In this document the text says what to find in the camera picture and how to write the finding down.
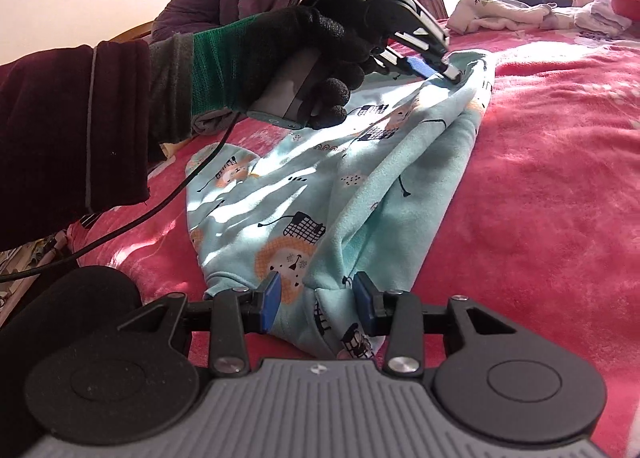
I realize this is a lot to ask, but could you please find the teal printed kids garment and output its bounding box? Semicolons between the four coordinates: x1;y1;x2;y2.
186;50;495;358

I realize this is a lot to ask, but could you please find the left black gloved hand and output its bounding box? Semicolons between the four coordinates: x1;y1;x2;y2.
191;6;380;130

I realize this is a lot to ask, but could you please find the black cable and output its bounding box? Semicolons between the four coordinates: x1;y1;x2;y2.
0;109;244;284

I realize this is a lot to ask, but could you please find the red pillow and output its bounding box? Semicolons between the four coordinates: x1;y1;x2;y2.
587;0;640;24

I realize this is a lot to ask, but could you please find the left forearm maroon sleeve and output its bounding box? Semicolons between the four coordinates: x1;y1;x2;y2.
1;34;193;249

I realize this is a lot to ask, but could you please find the pink floral fleece blanket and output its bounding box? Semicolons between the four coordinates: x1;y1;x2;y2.
64;27;640;458

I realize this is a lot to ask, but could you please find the white printed clothes pile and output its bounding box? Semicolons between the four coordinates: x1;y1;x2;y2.
447;0;634;36

